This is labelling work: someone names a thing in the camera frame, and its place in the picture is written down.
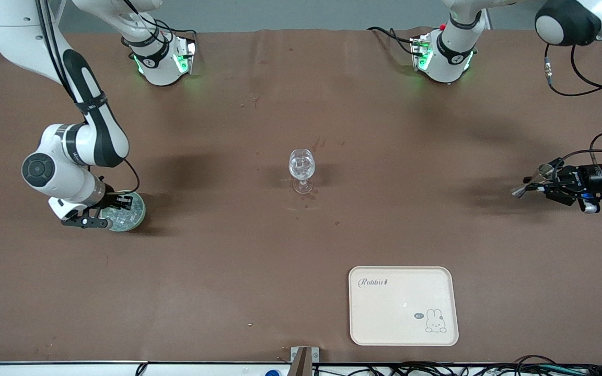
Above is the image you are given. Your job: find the steel double jigger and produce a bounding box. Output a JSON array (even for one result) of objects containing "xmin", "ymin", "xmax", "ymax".
[{"xmin": 511, "ymin": 163, "xmax": 554, "ymax": 199}]

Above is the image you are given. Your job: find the round bowl of ice cubes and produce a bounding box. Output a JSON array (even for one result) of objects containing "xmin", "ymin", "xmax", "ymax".
[{"xmin": 97, "ymin": 191, "xmax": 147, "ymax": 233}]

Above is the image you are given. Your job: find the clear stemmed wine glass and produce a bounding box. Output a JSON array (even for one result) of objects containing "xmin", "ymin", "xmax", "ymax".
[{"xmin": 288, "ymin": 148, "xmax": 316, "ymax": 195}]

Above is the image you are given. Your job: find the white rabbit print tray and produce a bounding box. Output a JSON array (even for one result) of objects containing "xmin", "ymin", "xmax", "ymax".
[{"xmin": 349, "ymin": 266, "xmax": 459, "ymax": 347}]

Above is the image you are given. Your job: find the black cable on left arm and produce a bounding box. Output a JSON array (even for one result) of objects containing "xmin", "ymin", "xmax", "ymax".
[{"xmin": 543, "ymin": 44, "xmax": 602, "ymax": 168}]

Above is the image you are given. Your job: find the bundle of black floor cables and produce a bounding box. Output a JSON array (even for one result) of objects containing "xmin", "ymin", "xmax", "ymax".
[{"xmin": 134, "ymin": 355, "xmax": 602, "ymax": 376}]

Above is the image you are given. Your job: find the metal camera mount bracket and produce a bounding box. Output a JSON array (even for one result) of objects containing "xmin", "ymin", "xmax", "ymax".
[{"xmin": 290, "ymin": 346, "xmax": 320, "ymax": 376}]

